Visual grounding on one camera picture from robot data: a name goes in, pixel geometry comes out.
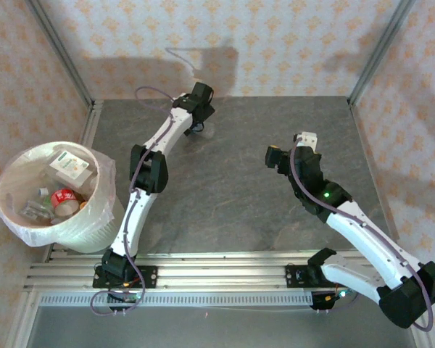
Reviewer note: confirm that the white packet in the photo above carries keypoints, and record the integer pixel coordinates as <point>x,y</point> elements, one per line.
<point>70,165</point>

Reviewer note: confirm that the clear bottle red label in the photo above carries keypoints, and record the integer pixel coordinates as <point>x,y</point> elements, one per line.
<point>63,197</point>

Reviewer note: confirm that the clear unlabelled bottle white cap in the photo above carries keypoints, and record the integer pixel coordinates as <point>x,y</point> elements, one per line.
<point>36,210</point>

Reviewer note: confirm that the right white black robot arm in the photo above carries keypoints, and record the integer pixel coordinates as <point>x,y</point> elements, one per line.
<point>369,243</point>

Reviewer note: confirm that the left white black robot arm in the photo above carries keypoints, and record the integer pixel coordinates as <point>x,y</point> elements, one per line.
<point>137,217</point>

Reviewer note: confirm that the white bin with plastic liner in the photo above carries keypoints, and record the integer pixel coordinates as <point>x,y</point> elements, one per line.
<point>94,232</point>

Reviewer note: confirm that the black controller board with LEDs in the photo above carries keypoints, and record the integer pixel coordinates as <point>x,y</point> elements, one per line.
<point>125,295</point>
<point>326,301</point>

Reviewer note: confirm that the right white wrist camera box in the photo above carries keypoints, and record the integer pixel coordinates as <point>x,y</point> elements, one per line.
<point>308,139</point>

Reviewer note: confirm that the aluminium side rail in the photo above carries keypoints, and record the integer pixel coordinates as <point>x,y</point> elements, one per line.
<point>92,123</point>
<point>380,192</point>

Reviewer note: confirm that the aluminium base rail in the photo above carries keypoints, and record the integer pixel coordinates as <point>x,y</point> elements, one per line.
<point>221,275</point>

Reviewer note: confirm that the aluminium frame post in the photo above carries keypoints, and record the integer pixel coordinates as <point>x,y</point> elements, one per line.
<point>380,47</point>
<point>58,47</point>

